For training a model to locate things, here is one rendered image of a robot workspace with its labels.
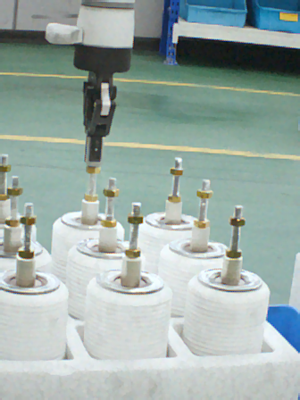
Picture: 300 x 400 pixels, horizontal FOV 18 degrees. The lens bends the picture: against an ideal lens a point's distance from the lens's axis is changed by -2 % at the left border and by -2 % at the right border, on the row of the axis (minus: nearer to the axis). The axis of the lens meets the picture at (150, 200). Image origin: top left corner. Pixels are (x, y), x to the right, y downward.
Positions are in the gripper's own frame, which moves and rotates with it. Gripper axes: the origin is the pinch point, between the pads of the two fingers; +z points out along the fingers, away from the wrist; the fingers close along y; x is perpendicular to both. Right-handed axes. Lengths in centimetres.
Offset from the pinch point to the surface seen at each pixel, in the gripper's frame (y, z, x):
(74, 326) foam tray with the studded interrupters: -19.3, 16.9, 4.0
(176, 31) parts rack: 412, 15, -111
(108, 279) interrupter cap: -23.0, 9.5, 1.1
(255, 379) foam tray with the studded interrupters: -30.4, 18.9, -15.2
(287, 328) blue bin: 1.9, 26.2, -31.6
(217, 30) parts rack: 408, 12, -134
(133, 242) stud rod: -23.8, 4.9, -1.1
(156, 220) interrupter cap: 1.2, 9.6, -9.6
